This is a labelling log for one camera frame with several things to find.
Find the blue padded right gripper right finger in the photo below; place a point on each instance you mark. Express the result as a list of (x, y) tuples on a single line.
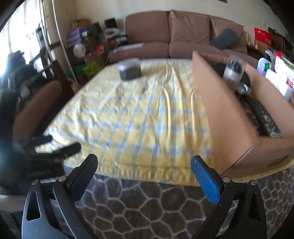
[(221, 194)]

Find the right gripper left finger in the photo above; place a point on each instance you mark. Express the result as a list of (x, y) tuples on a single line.
[(70, 191)]

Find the clear bottle with black cap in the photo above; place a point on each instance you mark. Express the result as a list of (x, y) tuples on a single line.
[(236, 64)]

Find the cardboard box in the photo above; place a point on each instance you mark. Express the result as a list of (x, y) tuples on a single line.
[(237, 148)]

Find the brown chair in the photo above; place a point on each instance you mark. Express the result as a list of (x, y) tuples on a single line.
[(31, 117)]

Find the black patterned flat box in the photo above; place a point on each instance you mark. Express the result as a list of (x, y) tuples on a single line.
[(267, 126)]

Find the white storage container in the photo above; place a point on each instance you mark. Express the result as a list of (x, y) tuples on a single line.
[(280, 83)]

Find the black zip pouch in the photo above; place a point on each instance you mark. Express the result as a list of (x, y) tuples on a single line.
[(232, 77)]

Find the clear jar with dark contents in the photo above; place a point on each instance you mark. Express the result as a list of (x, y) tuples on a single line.
[(129, 69)]

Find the dark blue cushion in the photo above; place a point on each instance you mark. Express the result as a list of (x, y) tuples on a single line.
[(227, 38)]

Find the red box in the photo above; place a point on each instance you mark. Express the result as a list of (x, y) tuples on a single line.
[(263, 36)]

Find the pink brown sofa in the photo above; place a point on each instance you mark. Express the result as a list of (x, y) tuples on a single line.
[(177, 34)]

